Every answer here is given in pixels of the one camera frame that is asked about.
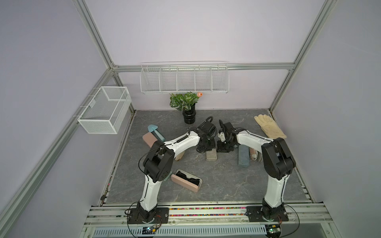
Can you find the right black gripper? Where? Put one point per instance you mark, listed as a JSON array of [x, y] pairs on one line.
[[219, 148]]

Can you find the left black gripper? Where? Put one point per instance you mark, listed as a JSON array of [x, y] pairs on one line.
[[213, 145]]

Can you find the grey case mint lining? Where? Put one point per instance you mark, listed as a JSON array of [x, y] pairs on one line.
[[211, 155]]

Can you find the mint case blue glasses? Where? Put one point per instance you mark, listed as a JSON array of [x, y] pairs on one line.
[[243, 156]]

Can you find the grey fabric glasses case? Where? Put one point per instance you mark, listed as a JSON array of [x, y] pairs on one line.
[[260, 157]]

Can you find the pink hard glasses case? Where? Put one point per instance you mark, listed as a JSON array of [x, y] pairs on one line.
[[149, 138]]

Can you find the plaid beige glasses case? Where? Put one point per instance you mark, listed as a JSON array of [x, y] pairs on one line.
[[179, 156]]

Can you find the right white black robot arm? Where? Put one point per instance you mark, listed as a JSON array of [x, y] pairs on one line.
[[278, 162]]

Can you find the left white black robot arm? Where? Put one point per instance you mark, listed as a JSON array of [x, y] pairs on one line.
[[160, 158]]

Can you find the pink case black sunglasses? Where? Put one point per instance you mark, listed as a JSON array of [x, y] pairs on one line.
[[184, 183]]

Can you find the green plant in black vase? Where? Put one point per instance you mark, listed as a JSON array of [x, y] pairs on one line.
[[186, 104]]

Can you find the beige work glove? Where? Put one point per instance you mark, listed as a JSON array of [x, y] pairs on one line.
[[269, 127]]

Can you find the teal plastic scraper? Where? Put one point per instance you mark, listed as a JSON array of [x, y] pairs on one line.
[[154, 130]]

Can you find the long white wire shelf basket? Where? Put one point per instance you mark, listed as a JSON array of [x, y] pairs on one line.
[[184, 76]]

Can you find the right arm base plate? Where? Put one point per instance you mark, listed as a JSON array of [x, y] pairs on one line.
[[266, 214]]

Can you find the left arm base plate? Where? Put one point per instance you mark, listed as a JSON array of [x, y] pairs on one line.
[[140, 216]]

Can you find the white vented cable duct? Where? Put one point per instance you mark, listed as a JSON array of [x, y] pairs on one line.
[[180, 231]]

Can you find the white wire mesh side basket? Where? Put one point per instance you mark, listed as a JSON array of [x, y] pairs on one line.
[[106, 110]]

